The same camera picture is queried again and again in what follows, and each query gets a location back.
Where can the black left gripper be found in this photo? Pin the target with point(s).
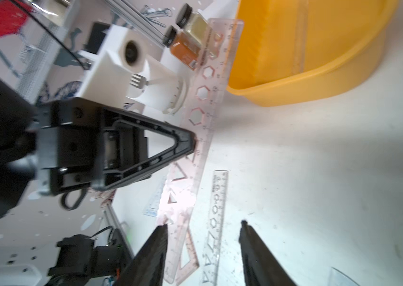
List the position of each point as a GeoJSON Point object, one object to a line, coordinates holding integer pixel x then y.
{"type": "Point", "coordinates": [130, 147]}

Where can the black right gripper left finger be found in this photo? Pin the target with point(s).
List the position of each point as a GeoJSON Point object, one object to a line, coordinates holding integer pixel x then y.
{"type": "Point", "coordinates": [147, 268]}

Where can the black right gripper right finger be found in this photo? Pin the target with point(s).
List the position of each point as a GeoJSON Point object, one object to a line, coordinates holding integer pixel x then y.
{"type": "Point", "coordinates": [260, 267]}

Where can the clear long stencil ruler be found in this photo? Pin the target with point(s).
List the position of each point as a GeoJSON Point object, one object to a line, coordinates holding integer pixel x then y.
{"type": "Point", "coordinates": [212, 245]}

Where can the clear blue protractor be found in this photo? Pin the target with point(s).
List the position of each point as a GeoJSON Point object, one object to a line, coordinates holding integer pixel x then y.
{"type": "Point", "coordinates": [338, 278]}

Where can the pink long stencil ruler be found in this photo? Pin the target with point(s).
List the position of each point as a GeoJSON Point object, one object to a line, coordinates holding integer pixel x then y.
{"type": "Point", "coordinates": [205, 95]}

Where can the yellow plastic storage box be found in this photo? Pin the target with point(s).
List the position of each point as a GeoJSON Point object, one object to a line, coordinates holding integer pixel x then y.
{"type": "Point", "coordinates": [345, 44]}

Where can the clear thin straight ruler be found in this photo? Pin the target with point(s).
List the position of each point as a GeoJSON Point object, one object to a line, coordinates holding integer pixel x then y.
{"type": "Point", "coordinates": [300, 37]}

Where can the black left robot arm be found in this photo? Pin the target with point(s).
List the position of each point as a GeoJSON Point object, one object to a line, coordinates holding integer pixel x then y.
{"type": "Point", "coordinates": [18, 159]}

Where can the pink triangle set square right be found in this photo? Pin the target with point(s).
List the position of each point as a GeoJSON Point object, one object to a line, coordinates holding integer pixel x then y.
{"type": "Point", "coordinates": [189, 262]}

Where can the clear triangle set square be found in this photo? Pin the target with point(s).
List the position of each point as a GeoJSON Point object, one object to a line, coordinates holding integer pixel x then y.
{"type": "Point", "coordinates": [152, 206]}

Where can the white bowl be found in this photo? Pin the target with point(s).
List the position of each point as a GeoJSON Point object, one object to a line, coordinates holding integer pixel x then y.
{"type": "Point", "coordinates": [166, 90]}

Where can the spice jar orange powder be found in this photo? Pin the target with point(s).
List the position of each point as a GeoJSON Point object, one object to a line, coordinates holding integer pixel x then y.
{"type": "Point", "coordinates": [182, 47]}

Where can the spice jar pale powder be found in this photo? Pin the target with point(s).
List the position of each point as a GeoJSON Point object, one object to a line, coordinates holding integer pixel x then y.
{"type": "Point", "coordinates": [192, 23]}

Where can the white wire wall shelf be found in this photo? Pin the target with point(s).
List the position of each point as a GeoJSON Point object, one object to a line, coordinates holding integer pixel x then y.
{"type": "Point", "coordinates": [35, 58]}

